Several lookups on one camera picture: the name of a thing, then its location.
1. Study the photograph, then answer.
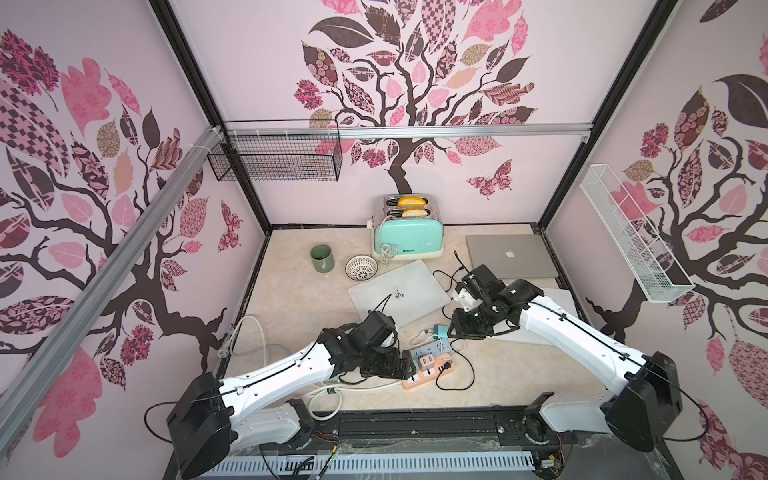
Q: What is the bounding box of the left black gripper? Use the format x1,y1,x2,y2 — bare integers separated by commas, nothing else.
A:
355,346,414,381

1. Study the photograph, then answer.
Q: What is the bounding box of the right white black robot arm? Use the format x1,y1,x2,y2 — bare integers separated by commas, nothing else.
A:
448,265,682,452

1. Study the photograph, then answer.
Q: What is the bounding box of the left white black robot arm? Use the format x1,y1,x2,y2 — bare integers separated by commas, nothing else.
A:
166,311,416,479

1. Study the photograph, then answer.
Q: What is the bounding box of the silver apple laptop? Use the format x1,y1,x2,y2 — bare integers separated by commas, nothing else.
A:
466,234,558,279

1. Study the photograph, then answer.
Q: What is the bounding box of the pink charger on orange strip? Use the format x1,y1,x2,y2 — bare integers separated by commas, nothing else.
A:
418,354,436,371

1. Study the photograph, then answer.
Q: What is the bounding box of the white laptop right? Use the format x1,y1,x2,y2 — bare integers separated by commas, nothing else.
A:
493,288,578,346

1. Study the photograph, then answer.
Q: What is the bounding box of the white laptop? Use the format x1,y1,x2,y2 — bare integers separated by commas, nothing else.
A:
348,260,451,329
493,288,578,346

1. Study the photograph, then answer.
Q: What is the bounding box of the white laptop centre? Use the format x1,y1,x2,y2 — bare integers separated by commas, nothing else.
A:
348,260,451,329

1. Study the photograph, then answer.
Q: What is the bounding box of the grey power strip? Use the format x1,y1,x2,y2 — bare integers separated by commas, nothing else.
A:
410,339,453,360

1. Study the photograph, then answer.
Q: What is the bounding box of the orange power strip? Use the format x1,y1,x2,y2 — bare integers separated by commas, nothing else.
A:
401,354,454,391

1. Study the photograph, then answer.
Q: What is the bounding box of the white patterned bowl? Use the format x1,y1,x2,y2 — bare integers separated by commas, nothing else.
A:
344,255,378,282

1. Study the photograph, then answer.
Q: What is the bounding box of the green mug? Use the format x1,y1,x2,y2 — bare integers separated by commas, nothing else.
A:
310,244,335,274

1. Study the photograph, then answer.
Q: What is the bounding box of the mint green toaster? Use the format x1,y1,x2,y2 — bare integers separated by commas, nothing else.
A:
367,194,444,263

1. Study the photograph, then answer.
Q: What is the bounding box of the bread slice in toaster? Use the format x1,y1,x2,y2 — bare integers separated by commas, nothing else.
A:
397,196,427,209

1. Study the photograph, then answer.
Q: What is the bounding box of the white power strip cord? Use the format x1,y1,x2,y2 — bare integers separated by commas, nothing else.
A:
215,314,403,422

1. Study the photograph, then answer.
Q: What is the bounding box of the white wire basket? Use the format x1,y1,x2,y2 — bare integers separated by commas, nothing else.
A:
580,164,695,303

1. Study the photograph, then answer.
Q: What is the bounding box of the black wire basket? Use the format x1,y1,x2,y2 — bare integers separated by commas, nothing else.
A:
208,118,343,182

